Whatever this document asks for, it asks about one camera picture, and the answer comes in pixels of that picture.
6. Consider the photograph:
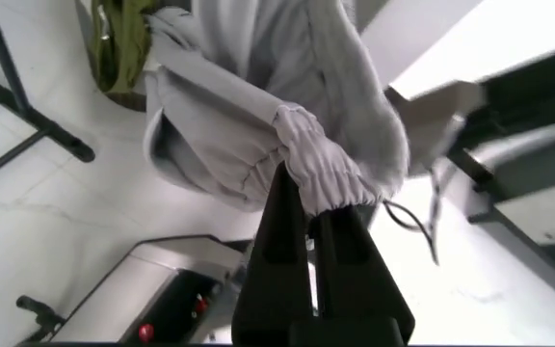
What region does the black clothes rack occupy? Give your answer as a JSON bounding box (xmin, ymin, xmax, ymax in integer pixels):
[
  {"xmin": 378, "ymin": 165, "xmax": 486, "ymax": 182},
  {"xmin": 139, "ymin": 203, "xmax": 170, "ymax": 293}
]
[{"xmin": 0, "ymin": 0, "xmax": 97, "ymax": 192}]

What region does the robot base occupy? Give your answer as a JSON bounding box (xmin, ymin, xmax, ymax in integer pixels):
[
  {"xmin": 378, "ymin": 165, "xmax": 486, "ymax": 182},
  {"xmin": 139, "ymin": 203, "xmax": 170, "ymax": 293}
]
[{"xmin": 14, "ymin": 233, "xmax": 260, "ymax": 346}]

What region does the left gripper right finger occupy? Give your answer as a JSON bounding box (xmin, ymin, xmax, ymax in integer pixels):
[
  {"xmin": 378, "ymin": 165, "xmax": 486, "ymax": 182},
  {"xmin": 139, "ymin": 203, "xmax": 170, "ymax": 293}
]
[{"xmin": 311, "ymin": 204, "xmax": 416, "ymax": 346}]

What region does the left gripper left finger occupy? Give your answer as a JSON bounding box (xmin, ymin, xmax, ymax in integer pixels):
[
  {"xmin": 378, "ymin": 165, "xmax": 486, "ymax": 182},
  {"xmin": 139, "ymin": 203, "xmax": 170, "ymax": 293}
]
[{"xmin": 231, "ymin": 161, "xmax": 315, "ymax": 346}]

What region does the green garment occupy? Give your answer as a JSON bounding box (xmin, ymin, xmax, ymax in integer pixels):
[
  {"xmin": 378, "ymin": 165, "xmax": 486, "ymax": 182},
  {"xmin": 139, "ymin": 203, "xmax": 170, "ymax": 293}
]
[{"xmin": 89, "ymin": 0, "xmax": 156, "ymax": 95}]

